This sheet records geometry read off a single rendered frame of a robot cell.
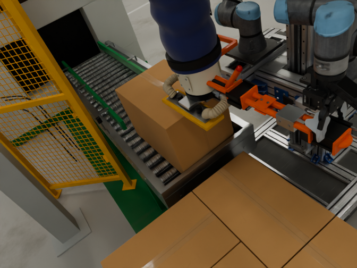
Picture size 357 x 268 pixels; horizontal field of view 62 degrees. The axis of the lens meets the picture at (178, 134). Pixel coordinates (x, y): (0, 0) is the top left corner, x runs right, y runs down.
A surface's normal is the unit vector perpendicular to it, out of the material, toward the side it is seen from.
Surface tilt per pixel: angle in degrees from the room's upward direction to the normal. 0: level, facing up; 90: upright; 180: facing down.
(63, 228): 90
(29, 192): 90
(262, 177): 0
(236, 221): 0
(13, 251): 0
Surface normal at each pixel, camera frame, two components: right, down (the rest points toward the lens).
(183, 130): 0.58, 0.43
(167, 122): -0.27, -0.70
